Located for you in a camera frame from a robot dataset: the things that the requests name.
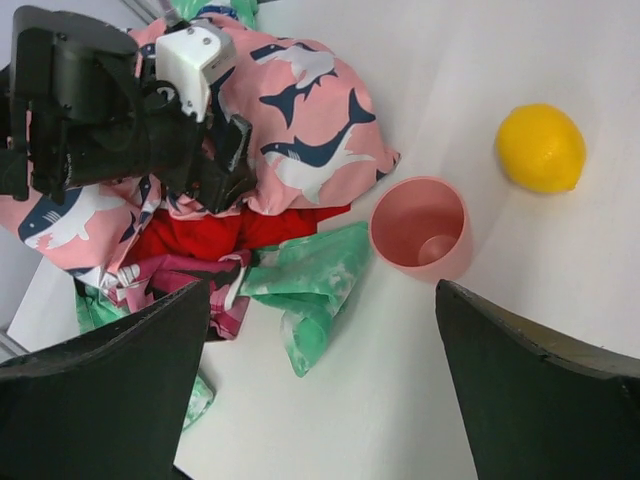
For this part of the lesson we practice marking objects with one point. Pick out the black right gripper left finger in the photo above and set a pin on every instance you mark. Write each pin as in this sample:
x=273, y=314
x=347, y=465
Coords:
x=108, y=404

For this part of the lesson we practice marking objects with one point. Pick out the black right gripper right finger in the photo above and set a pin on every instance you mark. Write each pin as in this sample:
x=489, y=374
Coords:
x=536, y=403

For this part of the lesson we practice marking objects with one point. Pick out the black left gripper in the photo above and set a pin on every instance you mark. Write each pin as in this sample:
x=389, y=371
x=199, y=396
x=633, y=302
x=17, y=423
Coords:
x=206, y=161

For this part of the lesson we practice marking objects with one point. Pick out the red cloth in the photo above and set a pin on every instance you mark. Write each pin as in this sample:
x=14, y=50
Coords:
x=210, y=238

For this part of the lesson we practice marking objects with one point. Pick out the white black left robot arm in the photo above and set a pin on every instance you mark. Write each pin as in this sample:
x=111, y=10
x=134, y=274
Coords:
x=94, y=133

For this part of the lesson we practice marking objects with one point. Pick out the pink shark print cloth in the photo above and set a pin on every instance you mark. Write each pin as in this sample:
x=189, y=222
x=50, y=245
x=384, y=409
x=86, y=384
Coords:
x=316, y=144

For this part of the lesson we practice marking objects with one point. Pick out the blue cloth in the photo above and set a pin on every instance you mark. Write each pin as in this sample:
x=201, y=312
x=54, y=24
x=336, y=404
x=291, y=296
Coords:
x=217, y=9

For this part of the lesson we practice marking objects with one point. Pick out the green white tie-dye cloth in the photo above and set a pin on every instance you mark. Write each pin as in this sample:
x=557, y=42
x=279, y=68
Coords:
x=308, y=279

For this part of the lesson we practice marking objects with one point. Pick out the pink plastic cup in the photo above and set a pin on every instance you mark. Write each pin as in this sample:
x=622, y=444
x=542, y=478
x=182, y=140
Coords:
x=421, y=227

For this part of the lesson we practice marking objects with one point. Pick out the yellow lemon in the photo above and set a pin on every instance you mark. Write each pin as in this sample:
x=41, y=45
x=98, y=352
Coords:
x=541, y=149

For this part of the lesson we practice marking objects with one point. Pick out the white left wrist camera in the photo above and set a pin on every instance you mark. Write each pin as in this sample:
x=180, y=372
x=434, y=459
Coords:
x=192, y=60

